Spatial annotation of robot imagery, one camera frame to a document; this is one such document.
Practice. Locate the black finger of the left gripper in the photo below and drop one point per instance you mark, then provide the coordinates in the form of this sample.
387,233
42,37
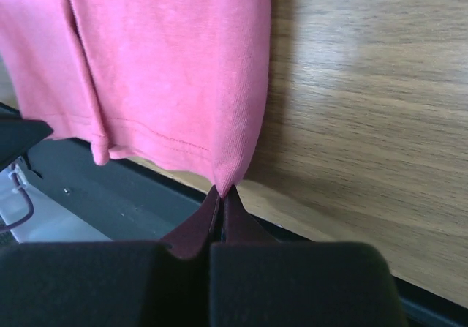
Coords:
18,135

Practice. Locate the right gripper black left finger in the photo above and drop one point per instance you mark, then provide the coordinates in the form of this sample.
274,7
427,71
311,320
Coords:
112,283

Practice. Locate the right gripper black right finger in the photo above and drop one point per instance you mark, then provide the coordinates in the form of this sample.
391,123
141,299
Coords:
256,280

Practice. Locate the salmon pink t-shirt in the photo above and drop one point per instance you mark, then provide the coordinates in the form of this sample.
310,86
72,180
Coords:
182,83

